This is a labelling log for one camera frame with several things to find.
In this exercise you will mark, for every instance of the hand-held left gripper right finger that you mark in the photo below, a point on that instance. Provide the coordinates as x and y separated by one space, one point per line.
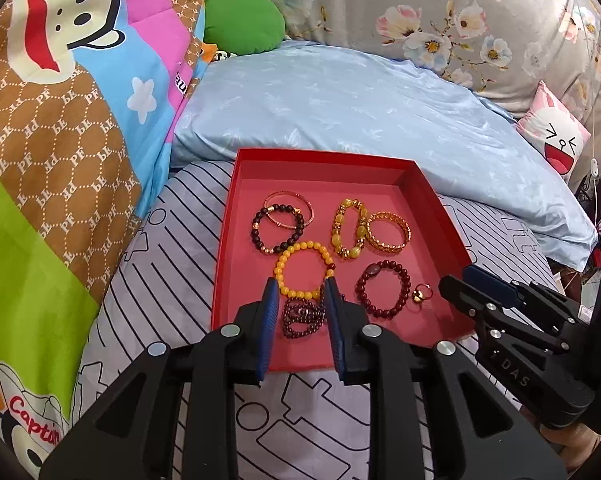
338 330

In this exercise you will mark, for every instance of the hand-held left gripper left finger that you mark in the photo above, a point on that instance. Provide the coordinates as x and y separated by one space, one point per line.
268 330

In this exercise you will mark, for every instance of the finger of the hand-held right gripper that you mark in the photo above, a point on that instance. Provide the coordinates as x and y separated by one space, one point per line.
485 277
470 297

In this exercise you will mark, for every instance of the rose gold bangle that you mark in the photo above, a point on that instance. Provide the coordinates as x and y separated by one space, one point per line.
285 193

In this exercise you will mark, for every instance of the red cardboard box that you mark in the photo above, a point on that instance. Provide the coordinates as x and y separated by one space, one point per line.
305 180

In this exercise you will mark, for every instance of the person's right hand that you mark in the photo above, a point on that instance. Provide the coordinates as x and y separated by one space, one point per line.
575 447

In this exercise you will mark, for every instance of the grey striped bedsheet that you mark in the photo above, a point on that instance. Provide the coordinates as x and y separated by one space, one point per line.
145 270

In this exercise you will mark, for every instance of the pink rabbit cushion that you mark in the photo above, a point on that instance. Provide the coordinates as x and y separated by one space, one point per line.
555 130

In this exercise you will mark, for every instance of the light blue pillow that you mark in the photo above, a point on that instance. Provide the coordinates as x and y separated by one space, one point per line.
355 105

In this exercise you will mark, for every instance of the colourful cartoon monkey blanket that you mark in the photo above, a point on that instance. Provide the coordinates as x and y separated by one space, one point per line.
55 160

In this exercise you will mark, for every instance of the floral grey pillow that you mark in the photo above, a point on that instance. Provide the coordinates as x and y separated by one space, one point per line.
380 0

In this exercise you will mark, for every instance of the green cushion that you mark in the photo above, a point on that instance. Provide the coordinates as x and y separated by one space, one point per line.
245 22

